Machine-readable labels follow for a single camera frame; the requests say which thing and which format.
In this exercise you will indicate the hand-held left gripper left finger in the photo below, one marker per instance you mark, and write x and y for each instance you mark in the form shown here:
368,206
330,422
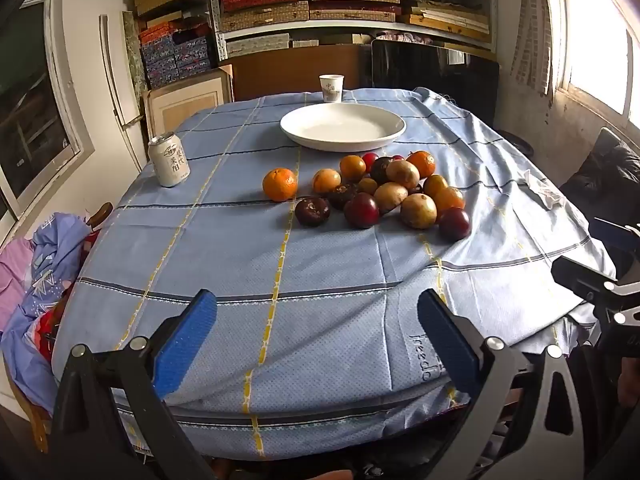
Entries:
187,340

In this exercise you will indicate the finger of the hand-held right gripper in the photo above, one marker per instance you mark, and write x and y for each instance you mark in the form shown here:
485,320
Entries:
582,277
617,235

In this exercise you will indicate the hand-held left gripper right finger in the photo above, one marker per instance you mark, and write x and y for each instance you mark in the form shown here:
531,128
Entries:
447,340

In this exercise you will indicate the dark red plum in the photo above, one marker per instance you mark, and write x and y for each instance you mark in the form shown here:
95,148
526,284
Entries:
454,223
361,210

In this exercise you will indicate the tan passion fruit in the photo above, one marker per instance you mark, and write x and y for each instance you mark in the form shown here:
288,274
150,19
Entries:
402,172
418,210
390,196

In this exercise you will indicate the small orange striped fruit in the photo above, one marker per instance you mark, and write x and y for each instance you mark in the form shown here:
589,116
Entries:
450,199

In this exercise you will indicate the yellow-orange round fruit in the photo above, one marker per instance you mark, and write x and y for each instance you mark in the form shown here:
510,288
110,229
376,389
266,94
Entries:
435,184

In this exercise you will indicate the small yellowish fruit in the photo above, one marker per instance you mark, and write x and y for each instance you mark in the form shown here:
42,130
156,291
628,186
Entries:
367,185

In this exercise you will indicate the dark mangosteen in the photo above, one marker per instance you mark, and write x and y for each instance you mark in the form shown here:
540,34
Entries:
342,194
312,211

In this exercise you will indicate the mandarin orange with green stem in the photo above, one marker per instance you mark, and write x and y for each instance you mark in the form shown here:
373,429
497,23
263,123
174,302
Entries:
422,161

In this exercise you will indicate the large mandarin orange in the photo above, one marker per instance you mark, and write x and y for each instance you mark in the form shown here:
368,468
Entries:
280,184

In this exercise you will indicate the dark purple passion fruit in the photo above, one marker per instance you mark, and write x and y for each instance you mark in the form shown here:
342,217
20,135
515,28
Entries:
380,169

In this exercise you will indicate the smooth orange round fruit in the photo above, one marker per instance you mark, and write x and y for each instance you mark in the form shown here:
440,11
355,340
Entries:
352,167

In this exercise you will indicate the striped pepino melon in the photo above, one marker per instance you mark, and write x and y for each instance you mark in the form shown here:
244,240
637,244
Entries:
326,180

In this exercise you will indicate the white oval plate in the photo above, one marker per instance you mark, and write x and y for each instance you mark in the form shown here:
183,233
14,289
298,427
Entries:
342,125

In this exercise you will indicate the black jacket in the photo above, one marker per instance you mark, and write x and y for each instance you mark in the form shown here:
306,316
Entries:
607,175

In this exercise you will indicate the crumpled white tissue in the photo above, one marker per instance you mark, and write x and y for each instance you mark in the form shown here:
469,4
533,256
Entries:
542,192

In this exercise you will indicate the blue plaid tablecloth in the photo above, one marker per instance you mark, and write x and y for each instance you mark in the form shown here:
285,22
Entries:
300,285

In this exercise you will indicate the white drink can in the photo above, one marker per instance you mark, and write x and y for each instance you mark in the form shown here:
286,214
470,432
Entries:
169,162

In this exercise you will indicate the bright window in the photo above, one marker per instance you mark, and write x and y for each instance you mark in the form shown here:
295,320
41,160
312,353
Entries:
600,35

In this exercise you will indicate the brick pattern curtain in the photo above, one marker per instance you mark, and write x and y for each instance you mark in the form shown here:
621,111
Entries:
532,25

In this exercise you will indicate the light wood framed panel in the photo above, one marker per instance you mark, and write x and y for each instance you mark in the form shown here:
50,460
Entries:
185,105

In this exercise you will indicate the black flat screen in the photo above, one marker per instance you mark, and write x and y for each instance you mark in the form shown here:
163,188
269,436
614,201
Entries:
430,75

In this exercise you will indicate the white leaning strip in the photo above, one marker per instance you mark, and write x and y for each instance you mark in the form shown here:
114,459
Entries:
111,85

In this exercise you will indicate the white paper cup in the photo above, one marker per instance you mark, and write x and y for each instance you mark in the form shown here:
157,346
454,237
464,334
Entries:
331,89

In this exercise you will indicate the white framed window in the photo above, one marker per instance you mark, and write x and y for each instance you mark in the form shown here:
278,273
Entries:
35,100

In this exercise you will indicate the stack of blue floral boxes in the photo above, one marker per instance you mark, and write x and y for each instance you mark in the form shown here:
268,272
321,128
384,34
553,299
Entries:
175,55

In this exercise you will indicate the brown wooden board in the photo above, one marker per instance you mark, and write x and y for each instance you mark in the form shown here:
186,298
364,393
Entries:
290,72

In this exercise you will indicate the green marbled slab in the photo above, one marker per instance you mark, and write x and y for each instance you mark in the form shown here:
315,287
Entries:
134,55

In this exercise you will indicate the pink floral cloth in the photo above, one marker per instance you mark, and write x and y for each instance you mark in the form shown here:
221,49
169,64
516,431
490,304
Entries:
405,37

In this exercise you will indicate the white metal shelf rack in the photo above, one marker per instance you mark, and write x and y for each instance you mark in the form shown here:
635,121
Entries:
350,25

